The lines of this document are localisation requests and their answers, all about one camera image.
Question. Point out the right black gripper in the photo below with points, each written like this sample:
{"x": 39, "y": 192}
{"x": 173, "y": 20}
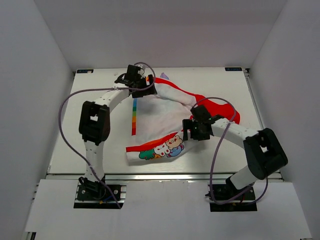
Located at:
{"x": 188, "y": 124}

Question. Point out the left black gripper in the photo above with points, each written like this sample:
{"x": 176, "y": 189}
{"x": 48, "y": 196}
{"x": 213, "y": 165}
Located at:
{"x": 151, "y": 91}

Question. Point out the white red cartoon jacket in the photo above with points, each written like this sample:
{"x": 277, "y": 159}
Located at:
{"x": 157, "y": 123}

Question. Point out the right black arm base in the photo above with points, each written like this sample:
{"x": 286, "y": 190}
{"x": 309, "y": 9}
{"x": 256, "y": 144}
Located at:
{"x": 235, "y": 202}

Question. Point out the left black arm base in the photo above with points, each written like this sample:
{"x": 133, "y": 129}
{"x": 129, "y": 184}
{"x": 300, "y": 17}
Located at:
{"x": 94, "y": 195}

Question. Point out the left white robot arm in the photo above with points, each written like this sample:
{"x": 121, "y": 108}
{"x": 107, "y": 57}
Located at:
{"x": 95, "y": 121}

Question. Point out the left blue corner label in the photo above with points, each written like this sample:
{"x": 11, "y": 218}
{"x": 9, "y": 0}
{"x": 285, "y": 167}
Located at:
{"x": 84, "y": 71}

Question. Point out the blue corner label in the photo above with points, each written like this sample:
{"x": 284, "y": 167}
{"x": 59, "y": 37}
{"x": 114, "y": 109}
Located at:
{"x": 233, "y": 69}
{"x": 84, "y": 71}

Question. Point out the right blue corner label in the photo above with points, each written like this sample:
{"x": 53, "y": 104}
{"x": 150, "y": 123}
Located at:
{"x": 233, "y": 69}

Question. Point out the aluminium front rail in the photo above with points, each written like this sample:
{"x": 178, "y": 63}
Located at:
{"x": 123, "y": 179}

